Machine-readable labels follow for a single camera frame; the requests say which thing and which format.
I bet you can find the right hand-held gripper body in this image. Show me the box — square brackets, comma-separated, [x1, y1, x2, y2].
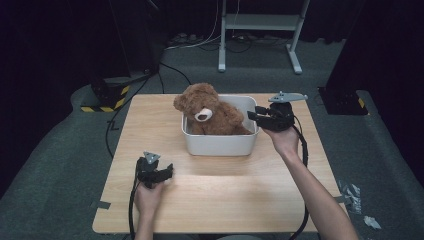
[266, 91, 309, 132]

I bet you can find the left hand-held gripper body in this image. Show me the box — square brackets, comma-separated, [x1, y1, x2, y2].
[135, 151, 162, 190]

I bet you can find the brown teddy bear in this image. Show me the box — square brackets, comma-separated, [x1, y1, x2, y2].
[172, 82, 253, 136]

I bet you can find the white plastic bin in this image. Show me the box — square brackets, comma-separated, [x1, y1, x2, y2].
[181, 94, 261, 157]

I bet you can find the person's right hand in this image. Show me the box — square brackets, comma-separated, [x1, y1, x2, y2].
[261, 125, 301, 160]

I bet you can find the person's left hand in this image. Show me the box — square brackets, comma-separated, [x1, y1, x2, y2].
[133, 180, 166, 218]

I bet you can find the grey tape strip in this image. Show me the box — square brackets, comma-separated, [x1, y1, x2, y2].
[89, 199, 112, 211]

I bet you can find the black base with striped corner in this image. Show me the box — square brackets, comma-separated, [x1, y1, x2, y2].
[317, 86, 370, 117]

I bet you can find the black base with striped edge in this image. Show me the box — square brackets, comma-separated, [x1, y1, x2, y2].
[80, 77, 131, 114]

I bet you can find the white metal stand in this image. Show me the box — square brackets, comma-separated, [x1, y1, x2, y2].
[217, 0, 311, 75]

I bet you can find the power strip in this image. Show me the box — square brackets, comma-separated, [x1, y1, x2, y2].
[167, 32, 202, 47]

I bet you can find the small crumpled grey tape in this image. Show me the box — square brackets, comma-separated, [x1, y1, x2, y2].
[362, 215, 382, 231]

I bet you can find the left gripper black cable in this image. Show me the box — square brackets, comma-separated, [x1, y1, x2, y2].
[127, 158, 141, 240]

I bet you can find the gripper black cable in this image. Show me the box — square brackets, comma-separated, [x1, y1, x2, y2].
[127, 158, 141, 240]
[288, 123, 310, 240]

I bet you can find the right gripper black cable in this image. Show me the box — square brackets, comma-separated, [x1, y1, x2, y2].
[288, 123, 310, 240]

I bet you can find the black floor cable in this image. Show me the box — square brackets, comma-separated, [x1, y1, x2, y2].
[105, 61, 196, 159]

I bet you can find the white floor cable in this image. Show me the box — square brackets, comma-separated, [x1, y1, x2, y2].
[164, 0, 222, 51]

